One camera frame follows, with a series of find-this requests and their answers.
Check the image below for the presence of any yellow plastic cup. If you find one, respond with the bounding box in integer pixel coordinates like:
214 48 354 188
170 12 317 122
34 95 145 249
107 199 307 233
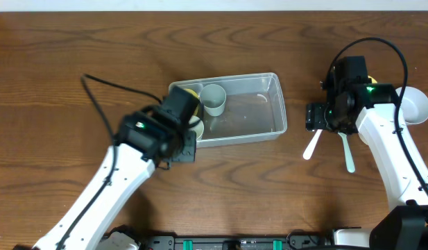
184 88 200 116

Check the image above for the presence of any green plastic spoon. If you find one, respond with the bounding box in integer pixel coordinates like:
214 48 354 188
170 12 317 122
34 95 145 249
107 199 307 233
338 133 355 174

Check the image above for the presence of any clear plastic container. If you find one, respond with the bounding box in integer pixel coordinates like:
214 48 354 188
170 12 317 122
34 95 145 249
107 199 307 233
169 72 288 148

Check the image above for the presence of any white plastic fork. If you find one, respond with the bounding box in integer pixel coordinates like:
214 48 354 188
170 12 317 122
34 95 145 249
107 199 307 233
302 129 323 160

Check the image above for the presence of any grey plastic bowl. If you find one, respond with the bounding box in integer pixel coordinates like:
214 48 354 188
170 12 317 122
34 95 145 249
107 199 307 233
401 87 428 125

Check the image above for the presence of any grey plastic cup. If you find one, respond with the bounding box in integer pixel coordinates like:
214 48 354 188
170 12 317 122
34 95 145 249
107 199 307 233
200 84 227 117

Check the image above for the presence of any white plastic bowl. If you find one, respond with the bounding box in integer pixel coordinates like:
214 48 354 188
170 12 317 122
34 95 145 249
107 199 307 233
357 125 368 145

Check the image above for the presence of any yellow plastic bowl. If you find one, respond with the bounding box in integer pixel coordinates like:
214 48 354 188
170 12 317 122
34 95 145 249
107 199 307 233
368 76 377 84

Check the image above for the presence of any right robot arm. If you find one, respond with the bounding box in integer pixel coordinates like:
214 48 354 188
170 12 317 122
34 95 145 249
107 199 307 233
303 81 428 249

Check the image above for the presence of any white plastic cup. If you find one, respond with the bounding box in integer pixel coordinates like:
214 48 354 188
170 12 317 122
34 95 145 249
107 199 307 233
189 115 204 140

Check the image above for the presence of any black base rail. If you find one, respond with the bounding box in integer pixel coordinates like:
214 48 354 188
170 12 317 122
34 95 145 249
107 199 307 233
102 233 336 250

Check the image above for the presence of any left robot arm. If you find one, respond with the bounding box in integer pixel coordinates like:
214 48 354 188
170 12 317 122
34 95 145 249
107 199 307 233
33 108 197 249

